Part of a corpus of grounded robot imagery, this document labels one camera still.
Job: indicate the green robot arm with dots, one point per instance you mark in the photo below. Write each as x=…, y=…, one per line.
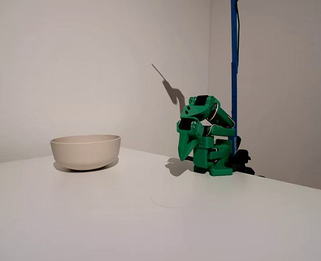
x=215, y=160

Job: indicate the black table clamp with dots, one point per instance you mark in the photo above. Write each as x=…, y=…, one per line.
x=243, y=159

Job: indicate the blue vertical pole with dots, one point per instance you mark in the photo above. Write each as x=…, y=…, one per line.
x=234, y=68

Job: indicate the beige round bowl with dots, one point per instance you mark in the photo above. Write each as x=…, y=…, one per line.
x=85, y=152

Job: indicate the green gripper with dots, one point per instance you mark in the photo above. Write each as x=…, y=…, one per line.
x=187, y=138

